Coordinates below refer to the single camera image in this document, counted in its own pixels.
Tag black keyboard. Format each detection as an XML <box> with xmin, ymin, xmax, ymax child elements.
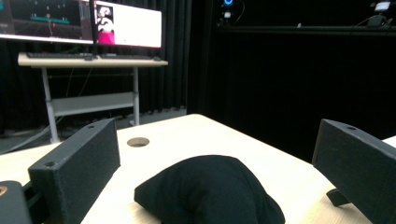
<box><xmin>25</xmin><ymin>51</ymin><xmax>94</xmax><ymax>61</ymax></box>
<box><xmin>99</xmin><ymin>52</ymin><xmax>162</xmax><ymax>62</ymax></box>

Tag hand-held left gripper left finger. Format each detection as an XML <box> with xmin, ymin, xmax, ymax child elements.
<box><xmin>27</xmin><ymin>118</ymin><xmax>121</xmax><ymax>224</ymax></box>

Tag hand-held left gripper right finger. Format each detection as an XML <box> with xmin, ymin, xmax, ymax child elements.
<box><xmin>312</xmin><ymin>119</ymin><xmax>396</xmax><ymax>224</ymax></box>

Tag light grey floor cable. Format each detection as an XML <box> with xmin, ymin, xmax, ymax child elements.
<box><xmin>0</xmin><ymin>123</ymin><xmax>52</xmax><ymax>156</ymax></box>

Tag small device on stand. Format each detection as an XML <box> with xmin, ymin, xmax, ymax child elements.
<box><xmin>366</xmin><ymin>1</ymin><xmax>394</xmax><ymax>30</ymax></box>

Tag black cloth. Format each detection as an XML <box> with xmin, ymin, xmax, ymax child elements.
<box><xmin>134</xmin><ymin>154</ymin><xmax>286</xmax><ymax>224</ymax></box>

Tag white metal frame desk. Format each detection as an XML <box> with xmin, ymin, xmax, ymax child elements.
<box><xmin>17</xmin><ymin>51</ymin><xmax>169</xmax><ymax>145</ymax></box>

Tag dark screen monitor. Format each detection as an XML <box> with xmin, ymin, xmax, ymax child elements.
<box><xmin>0</xmin><ymin>0</ymin><xmax>94</xmax><ymax>46</ymax></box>

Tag bright white screen monitor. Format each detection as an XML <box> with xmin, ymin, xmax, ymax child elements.
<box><xmin>90</xmin><ymin>0</ymin><xmax>163</xmax><ymax>49</ymax></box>

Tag camera with blue ring light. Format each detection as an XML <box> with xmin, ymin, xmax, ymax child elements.
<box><xmin>218</xmin><ymin>0</ymin><xmax>241</xmax><ymax>28</ymax></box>

